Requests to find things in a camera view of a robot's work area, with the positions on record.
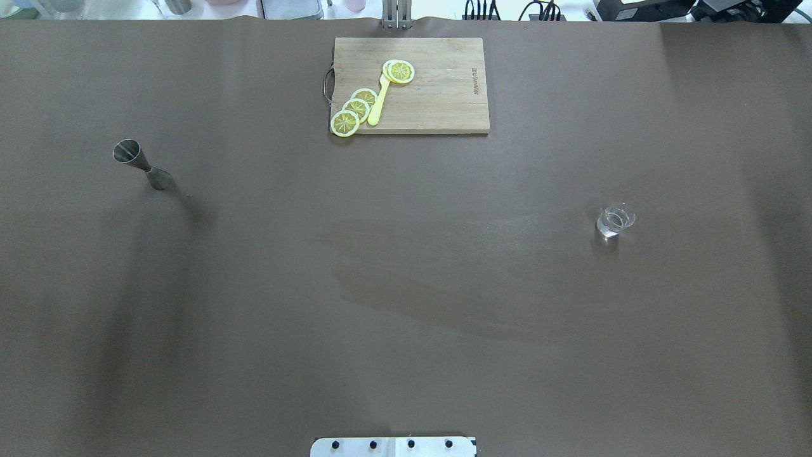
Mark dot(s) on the clear glass cup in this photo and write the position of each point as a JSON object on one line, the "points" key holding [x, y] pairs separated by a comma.
{"points": [[615, 218]]}

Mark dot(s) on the lemon slice on knife tip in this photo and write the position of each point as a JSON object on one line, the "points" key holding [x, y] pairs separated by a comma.
{"points": [[399, 71]]}

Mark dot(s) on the lemon slice end of row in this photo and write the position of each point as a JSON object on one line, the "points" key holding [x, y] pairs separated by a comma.
{"points": [[344, 123]]}

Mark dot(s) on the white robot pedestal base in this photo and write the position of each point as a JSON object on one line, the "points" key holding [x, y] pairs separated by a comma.
{"points": [[395, 446]]}

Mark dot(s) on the aluminium frame post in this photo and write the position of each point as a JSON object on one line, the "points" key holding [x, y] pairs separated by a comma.
{"points": [[397, 14]]}

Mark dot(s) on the steel double jigger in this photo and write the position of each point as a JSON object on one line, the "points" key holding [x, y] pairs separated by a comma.
{"points": [[130, 152]]}

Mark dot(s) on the wooden cutting board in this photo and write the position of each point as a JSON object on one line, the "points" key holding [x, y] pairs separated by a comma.
{"points": [[447, 96]]}

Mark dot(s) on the lemon slice middle of row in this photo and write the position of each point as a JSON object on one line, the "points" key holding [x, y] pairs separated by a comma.
{"points": [[359, 107]]}

